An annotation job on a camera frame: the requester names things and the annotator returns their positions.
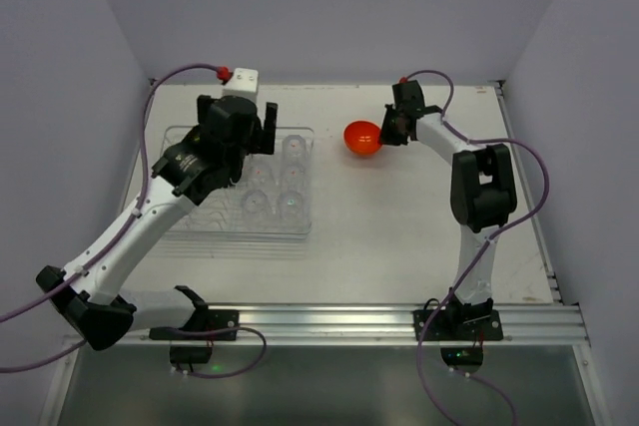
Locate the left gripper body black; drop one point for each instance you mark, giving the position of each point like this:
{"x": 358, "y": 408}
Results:
{"x": 269, "y": 123}

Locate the clear glass middle left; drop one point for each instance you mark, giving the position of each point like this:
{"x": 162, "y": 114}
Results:
{"x": 260, "y": 174}

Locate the clear plastic dish rack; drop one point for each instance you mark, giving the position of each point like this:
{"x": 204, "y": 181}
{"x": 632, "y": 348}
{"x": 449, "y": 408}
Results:
{"x": 220, "y": 215}

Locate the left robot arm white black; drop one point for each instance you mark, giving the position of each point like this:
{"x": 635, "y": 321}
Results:
{"x": 88, "y": 291}

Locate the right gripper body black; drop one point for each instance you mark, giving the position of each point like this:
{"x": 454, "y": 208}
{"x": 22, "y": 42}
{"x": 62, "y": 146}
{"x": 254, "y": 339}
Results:
{"x": 392, "y": 127}

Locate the orange plastic bowl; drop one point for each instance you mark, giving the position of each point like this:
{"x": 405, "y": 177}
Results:
{"x": 361, "y": 138}

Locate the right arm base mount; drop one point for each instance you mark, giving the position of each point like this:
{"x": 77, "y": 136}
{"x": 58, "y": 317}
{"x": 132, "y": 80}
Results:
{"x": 472, "y": 325}

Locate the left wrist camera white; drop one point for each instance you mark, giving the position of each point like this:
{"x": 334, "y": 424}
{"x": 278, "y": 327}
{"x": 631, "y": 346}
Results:
{"x": 244, "y": 83}

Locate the clear glass back right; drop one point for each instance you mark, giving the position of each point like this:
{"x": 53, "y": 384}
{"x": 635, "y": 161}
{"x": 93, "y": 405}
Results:
{"x": 294, "y": 148}

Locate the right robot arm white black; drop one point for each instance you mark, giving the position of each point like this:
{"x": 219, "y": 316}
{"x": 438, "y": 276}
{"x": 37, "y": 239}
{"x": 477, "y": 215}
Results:
{"x": 482, "y": 198}

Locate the clear glass front left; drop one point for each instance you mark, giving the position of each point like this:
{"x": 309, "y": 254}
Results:
{"x": 256, "y": 206}

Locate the aluminium front rail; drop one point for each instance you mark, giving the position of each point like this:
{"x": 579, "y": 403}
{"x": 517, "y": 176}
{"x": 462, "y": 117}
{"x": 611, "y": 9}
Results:
{"x": 349, "y": 324}

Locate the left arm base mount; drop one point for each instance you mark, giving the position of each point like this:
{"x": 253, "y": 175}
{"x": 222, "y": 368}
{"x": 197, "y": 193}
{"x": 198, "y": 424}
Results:
{"x": 192, "y": 344}

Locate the clear glass front right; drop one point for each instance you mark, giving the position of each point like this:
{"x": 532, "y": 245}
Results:
{"x": 291, "y": 207}

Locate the clear glass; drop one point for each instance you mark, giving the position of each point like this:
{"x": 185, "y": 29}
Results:
{"x": 260, "y": 174}
{"x": 256, "y": 206}
{"x": 294, "y": 148}
{"x": 293, "y": 176}
{"x": 291, "y": 207}

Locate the clear glass middle right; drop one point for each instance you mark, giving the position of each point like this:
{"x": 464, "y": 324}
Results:
{"x": 293, "y": 176}

